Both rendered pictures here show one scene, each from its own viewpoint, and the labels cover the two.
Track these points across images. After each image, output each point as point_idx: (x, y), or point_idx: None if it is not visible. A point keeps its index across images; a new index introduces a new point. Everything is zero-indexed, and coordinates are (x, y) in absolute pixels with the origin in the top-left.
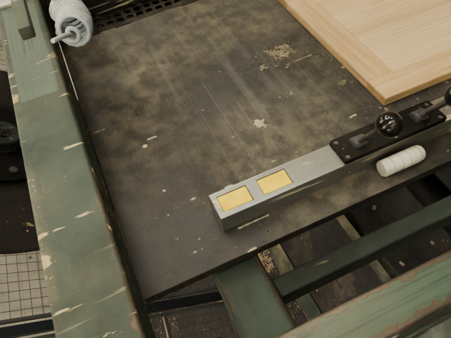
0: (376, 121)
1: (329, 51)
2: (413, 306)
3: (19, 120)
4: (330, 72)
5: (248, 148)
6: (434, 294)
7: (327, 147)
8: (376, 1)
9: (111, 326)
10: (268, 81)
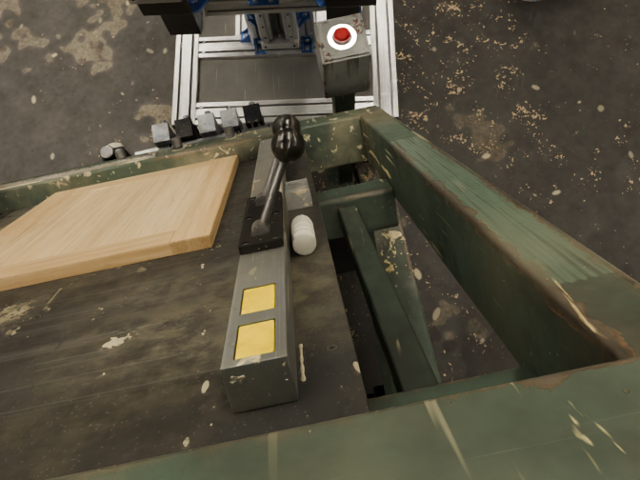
0: (277, 146)
1: (78, 273)
2: (511, 210)
3: None
4: (113, 276)
5: (150, 357)
6: (498, 200)
7: (243, 256)
8: (62, 234)
9: (555, 427)
10: (47, 328)
